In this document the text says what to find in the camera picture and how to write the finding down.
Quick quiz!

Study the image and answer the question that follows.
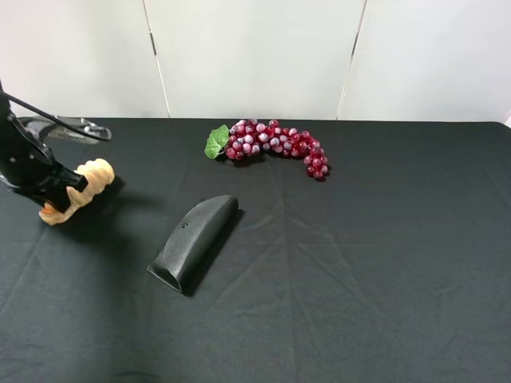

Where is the black curved plastic cover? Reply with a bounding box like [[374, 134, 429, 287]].
[[147, 195, 239, 294]]

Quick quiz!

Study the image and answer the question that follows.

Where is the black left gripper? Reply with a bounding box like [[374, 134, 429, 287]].
[[1, 115, 88, 211]]

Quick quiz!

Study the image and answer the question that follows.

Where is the black tablecloth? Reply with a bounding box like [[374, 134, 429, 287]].
[[1, 119, 510, 382]]

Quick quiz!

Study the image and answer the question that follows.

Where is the black camera cable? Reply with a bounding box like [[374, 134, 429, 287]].
[[0, 90, 101, 141]]

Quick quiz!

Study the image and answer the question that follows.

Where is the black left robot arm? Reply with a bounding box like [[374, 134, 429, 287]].
[[1, 93, 88, 212]]

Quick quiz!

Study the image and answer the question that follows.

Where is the tan spiral bread loaf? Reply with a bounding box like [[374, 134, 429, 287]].
[[39, 158, 115, 226]]

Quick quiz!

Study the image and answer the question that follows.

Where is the red artificial grape bunch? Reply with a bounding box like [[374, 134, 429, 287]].
[[204, 118, 331, 181]]

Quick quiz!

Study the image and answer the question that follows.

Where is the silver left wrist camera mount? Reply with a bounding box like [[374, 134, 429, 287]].
[[19, 116, 112, 144]]

